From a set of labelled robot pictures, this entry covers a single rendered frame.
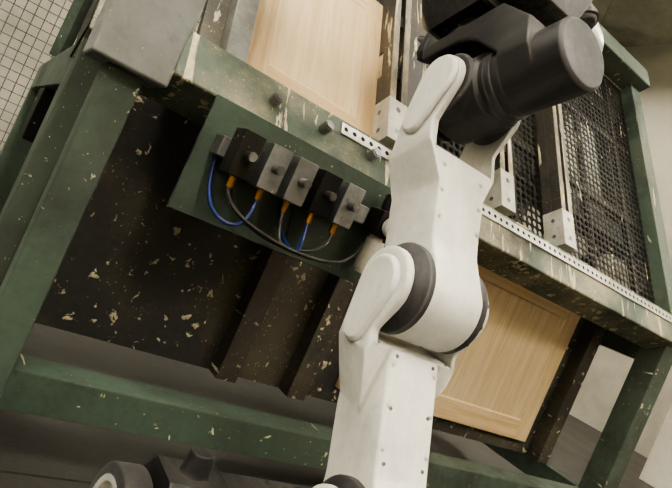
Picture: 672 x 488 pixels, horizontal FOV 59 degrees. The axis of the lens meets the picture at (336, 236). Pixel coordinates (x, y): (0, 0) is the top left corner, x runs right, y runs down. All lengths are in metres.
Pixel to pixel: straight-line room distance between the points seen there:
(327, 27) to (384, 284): 0.88
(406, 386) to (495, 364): 1.29
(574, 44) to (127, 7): 0.65
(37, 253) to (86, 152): 0.17
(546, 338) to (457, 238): 1.41
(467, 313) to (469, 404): 1.27
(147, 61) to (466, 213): 0.55
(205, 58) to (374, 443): 0.79
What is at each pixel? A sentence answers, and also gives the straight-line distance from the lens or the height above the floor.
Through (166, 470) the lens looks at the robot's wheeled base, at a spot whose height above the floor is 0.21.
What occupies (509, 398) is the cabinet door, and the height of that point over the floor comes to 0.38.
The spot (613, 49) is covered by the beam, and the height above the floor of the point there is 1.87.
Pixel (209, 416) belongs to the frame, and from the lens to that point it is 1.41.
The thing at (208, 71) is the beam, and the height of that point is 0.84.
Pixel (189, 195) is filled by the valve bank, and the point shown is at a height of 0.61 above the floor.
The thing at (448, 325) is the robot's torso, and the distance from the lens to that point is 0.90.
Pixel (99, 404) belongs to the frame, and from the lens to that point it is 1.34.
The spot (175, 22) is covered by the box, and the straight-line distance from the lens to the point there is 1.00.
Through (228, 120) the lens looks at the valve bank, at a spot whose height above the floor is 0.77.
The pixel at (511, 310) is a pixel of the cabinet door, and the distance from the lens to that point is 2.15.
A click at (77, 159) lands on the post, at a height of 0.59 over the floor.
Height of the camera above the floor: 0.64
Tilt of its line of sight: 1 degrees up
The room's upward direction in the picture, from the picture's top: 24 degrees clockwise
